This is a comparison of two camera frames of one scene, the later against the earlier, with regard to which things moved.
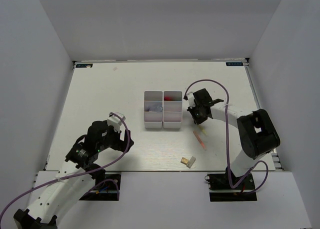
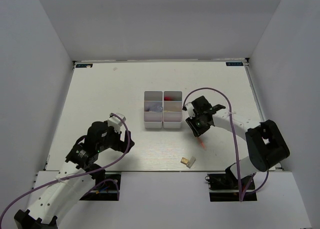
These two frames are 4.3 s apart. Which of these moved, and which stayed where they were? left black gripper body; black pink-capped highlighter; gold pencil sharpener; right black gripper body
Moved: right black gripper body
Stayed: left black gripper body; black pink-capped highlighter; gold pencil sharpener
